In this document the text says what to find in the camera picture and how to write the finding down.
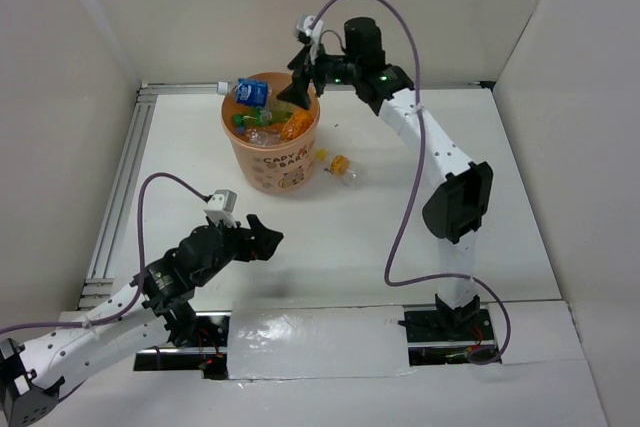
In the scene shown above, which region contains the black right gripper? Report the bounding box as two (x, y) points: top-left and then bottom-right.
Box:
(277, 38), (361, 110)

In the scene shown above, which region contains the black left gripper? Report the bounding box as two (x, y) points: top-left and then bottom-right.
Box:
(194, 213), (283, 287)

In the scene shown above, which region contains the green plastic soda bottle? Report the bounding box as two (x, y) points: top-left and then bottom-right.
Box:
(231, 108), (293, 128)

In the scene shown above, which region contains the orange juice bottle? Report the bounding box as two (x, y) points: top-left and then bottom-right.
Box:
(280, 110), (314, 142)

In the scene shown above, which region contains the clear bottle blue label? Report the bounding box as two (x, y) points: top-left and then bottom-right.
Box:
(216, 78), (272, 109)

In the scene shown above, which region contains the clear bottle blue cap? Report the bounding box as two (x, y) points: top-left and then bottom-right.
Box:
(245, 128), (282, 147)

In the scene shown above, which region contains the clear bottle yellow cap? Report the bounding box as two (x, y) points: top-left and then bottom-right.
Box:
(315, 149), (358, 187)

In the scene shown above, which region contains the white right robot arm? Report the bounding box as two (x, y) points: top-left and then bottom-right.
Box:
(277, 16), (494, 339)

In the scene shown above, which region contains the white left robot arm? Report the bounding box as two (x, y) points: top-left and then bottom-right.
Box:
(1, 214), (284, 426)

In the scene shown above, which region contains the orange capybara plastic bin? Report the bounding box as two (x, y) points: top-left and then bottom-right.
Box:
(221, 72), (320, 193)

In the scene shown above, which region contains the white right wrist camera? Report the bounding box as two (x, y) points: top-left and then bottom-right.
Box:
(294, 15), (324, 64)

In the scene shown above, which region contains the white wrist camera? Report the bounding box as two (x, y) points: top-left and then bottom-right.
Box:
(294, 15), (324, 64)
(204, 189), (237, 228)

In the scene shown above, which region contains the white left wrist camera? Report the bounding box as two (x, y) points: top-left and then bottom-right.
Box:
(204, 189), (237, 228)

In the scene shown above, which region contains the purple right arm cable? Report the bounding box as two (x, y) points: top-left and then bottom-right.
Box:
(314, 0), (512, 366)

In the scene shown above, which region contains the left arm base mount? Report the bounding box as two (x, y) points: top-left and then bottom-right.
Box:
(133, 311), (231, 381)

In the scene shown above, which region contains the aluminium frame rail back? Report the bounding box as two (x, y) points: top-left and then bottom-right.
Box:
(137, 79), (496, 94)

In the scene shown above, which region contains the aluminium frame rail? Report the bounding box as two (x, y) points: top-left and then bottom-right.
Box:
(76, 87), (157, 311)
(137, 79), (496, 94)

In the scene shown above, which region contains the aluminium frame rail left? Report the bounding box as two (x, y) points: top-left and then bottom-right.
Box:
(76, 87), (157, 311)

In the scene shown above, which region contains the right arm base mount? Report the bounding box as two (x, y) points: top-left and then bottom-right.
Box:
(397, 306), (500, 367)

